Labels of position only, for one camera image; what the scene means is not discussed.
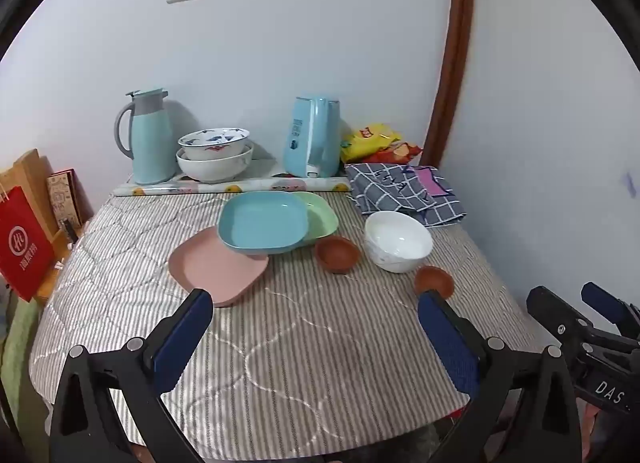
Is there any brown wooden door frame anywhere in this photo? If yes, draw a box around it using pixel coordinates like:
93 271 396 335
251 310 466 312
422 0 476 168

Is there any green square plate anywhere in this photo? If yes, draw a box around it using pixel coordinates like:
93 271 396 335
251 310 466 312
292 191 339 246

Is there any small brown bowl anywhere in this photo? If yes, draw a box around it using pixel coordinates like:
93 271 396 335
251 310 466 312
314 236 362 275
413 265 455 300

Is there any large white ceramic bowl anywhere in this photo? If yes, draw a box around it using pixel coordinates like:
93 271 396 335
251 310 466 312
175 143 255 182

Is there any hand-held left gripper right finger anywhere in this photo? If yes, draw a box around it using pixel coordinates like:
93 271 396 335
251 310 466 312
417 289 583 463

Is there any rolled fruit print mat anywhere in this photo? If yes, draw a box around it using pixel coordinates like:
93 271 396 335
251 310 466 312
112 175 351 197

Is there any yellow chip bag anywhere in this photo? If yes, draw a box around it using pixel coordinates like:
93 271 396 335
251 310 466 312
341 123 403 164

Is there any green cloth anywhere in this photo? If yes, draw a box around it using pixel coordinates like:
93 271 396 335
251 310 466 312
0 293 41 424

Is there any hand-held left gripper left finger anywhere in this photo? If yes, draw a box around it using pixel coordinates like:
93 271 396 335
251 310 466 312
47 287 216 463

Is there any pink square plate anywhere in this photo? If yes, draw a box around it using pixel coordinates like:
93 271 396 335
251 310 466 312
168 228 271 308

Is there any brown paper bag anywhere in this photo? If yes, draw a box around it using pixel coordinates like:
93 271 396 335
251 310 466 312
0 148 61 244

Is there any light blue thermos jug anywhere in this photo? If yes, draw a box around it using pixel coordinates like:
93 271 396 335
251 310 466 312
114 88 180 185

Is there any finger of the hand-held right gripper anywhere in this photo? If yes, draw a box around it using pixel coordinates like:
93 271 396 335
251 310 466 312
581 281 640 340
526 285 603 361

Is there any blue square plate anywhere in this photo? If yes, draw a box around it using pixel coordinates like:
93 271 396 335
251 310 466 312
217 191 310 257

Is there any grey checked folded cloth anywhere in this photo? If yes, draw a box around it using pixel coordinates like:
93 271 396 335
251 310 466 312
345 162 467 228

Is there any red chip bag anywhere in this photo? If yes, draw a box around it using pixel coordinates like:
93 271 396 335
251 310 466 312
385 140 423 164

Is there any fish patterned ceramic bowl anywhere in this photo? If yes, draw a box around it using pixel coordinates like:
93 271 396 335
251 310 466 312
178 128 251 161

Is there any striped quilted table cover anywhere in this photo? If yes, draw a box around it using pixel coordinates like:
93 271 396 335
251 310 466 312
28 190 546 449

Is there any patterned brown box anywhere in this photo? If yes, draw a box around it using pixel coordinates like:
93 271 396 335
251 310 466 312
46 169 85 234

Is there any red paper bag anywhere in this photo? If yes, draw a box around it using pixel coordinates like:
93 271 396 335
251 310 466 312
0 185 57 303

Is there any light blue electric kettle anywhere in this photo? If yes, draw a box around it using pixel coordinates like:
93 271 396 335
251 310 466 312
283 96 346 178

